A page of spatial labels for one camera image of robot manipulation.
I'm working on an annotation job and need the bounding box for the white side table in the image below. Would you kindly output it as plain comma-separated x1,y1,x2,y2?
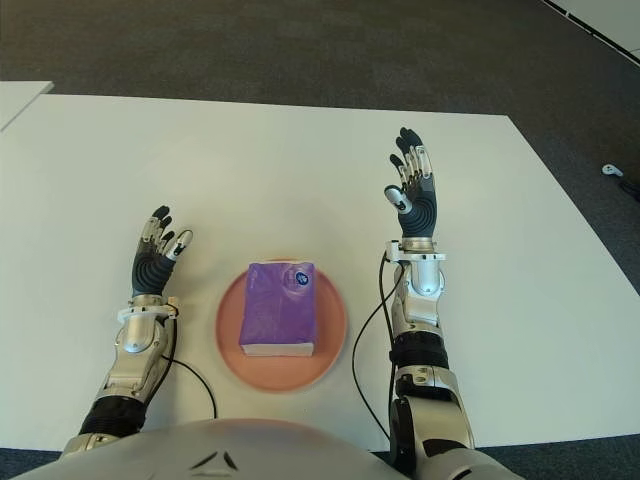
0,80,55,134

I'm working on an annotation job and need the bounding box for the purple tissue paper pack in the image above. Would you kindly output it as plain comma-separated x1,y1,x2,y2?
238,259,317,359

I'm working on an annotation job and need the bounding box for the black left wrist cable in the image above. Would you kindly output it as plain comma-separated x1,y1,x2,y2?
159,319,219,419

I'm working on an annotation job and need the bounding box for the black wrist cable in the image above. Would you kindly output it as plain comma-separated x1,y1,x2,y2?
351,249,401,441
159,319,219,419

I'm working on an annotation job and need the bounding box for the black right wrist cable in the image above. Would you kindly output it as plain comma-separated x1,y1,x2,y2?
351,249,401,441

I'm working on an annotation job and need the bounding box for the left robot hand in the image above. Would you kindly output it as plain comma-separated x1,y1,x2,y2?
131,204,195,297

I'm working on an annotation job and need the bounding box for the silver robot torso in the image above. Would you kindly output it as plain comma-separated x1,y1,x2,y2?
19,418,526,480

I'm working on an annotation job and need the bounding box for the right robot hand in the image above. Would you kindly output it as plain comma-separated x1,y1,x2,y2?
383,127,439,240

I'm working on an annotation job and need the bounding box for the round pink plate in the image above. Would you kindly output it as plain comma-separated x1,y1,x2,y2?
214,258,349,394

